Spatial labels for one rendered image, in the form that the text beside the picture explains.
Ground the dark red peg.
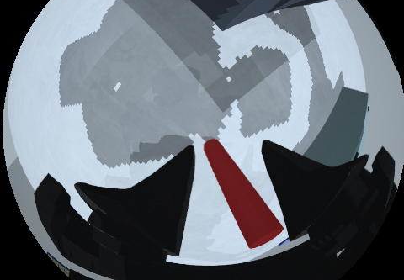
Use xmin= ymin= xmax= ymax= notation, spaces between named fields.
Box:
xmin=205 ymin=139 xmax=284 ymax=249

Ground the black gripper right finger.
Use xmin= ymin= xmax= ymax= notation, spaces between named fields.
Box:
xmin=262 ymin=140 xmax=368 ymax=242

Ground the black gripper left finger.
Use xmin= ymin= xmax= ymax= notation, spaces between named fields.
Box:
xmin=74 ymin=145 xmax=195 ymax=256

